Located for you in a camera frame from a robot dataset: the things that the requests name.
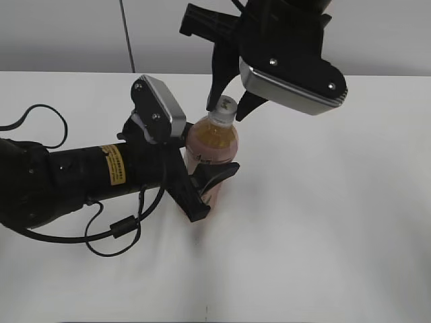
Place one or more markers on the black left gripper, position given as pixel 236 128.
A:
pixel 162 165

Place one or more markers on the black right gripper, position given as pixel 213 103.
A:
pixel 288 32

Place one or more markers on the pink peach tea bottle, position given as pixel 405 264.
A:
pixel 210 142

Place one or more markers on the white bottle cap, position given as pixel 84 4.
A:
pixel 224 112

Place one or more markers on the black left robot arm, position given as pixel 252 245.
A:
pixel 38 186

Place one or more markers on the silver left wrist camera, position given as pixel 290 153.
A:
pixel 156 111

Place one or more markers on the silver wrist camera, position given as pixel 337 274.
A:
pixel 310 91
pixel 156 111

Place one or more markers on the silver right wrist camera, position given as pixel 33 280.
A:
pixel 310 91

